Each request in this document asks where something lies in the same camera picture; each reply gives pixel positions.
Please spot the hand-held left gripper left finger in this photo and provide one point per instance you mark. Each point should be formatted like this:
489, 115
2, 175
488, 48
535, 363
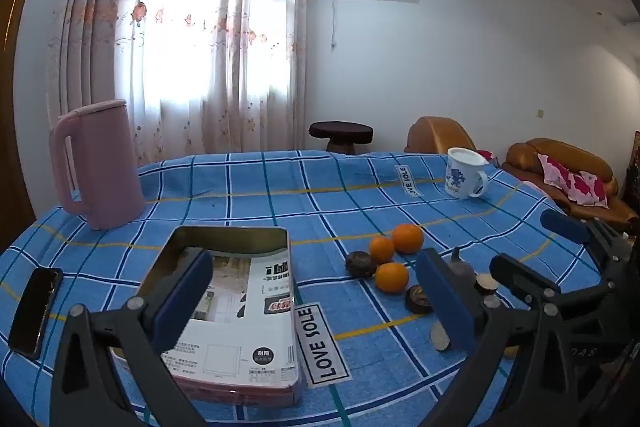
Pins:
182, 302

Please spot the blue plaid tablecloth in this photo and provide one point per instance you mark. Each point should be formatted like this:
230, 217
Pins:
300, 197

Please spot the pink kettle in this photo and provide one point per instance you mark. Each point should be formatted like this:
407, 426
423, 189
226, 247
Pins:
110, 167

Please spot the dark round stool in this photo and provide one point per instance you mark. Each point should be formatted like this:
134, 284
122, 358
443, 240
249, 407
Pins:
341, 132

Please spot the orange leather sofa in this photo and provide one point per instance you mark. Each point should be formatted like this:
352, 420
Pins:
560, 154

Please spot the floral sheer curtain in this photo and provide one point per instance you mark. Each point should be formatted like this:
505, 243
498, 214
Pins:
200, 32

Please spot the pink cloth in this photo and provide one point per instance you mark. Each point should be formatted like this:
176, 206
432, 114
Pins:
486, 157

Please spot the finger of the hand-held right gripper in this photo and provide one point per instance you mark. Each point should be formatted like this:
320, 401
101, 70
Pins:
565, 224
515, 274

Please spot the black smartphone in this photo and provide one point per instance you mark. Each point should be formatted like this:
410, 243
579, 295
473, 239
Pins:
35, 312

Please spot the wooden door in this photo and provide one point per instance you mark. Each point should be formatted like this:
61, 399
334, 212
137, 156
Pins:
15, 107

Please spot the wrinkled dark passion fruit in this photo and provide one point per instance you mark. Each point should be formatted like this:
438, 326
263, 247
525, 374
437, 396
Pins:
360, 264

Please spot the metal tin box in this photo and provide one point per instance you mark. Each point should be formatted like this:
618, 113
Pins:
250, 307

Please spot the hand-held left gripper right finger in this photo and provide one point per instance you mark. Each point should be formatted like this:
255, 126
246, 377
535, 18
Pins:
445, 302

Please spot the orange leather armchair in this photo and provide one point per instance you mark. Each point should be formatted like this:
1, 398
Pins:
435, 134

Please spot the orange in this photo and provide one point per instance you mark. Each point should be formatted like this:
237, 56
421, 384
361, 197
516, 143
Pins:
391, 278
381, 250
407, 238

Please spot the dark fruit with tan top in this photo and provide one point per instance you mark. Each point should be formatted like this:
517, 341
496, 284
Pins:
416, 300

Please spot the pink floral pillow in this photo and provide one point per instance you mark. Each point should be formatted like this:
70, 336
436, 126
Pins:
575, 182

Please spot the white blue-print mug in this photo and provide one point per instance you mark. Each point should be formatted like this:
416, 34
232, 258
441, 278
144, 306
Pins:
460, 177

